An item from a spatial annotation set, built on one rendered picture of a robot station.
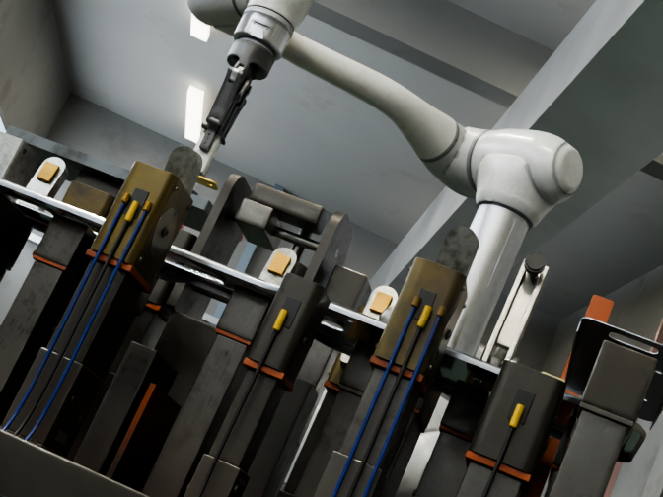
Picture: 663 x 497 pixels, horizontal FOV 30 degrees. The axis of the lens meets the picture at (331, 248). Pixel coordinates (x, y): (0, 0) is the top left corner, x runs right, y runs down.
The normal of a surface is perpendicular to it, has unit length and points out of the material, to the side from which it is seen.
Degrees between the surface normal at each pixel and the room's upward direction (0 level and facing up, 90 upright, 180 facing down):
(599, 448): 90
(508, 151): 98
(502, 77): 90
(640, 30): 180
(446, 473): 90
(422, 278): 90
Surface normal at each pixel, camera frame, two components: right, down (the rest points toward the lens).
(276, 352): -0.12, -0.33
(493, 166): -0.65, -0.40
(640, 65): -0.40, 0.88
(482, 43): 0.13, -0.22
